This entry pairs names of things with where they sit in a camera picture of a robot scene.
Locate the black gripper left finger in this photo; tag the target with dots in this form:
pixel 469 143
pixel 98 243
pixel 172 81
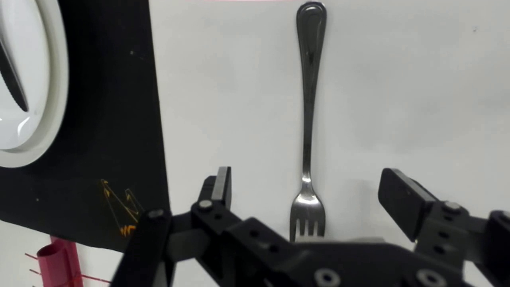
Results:
pixel 217 192

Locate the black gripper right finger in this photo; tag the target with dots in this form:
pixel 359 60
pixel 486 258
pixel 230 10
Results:
pixel 408 205

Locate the silver metal fork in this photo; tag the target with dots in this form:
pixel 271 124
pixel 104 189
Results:
pixel 309 81

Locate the white round plate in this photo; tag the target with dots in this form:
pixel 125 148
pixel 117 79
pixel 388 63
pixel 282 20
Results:
pixel 45 81

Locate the black placemat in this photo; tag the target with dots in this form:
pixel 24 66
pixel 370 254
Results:
pixel 112 133

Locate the red plastic comb strip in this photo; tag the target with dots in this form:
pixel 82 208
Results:
pixel 58 264

